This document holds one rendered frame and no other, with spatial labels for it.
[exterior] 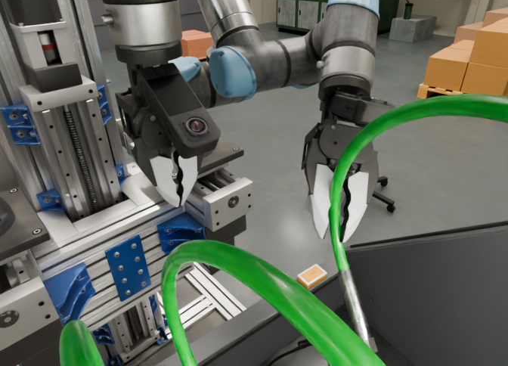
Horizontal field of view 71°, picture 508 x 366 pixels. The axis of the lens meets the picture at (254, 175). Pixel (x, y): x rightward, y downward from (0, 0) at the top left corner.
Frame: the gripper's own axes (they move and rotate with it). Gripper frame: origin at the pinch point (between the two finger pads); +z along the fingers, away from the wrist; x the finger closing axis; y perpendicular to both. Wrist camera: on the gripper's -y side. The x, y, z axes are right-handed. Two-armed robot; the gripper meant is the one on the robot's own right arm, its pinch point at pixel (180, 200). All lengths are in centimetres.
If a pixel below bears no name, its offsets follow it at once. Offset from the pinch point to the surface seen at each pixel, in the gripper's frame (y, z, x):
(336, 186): -14.8, -4.5, -13.8
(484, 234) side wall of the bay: -26.2, 4.2, -31.3
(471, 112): -29.3, -20.0, -7.6
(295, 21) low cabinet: 567, 95, -527
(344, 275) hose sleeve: -19.4, 5.4, -11.8
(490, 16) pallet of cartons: 232, 60, -626
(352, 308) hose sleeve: -22.2, 7.6, -10.5
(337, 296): -6.9, 33.3, -28.2
